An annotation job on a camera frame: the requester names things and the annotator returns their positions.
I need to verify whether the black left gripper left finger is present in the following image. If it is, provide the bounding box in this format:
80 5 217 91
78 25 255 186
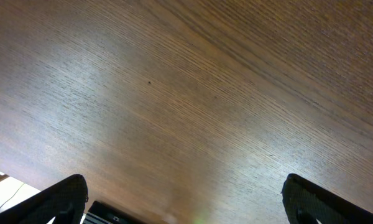
0 174 88 224

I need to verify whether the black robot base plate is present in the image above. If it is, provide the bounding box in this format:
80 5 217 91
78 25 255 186
83 201 146 224

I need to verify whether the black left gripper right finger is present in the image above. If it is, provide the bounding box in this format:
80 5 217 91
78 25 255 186
282 174 373 224

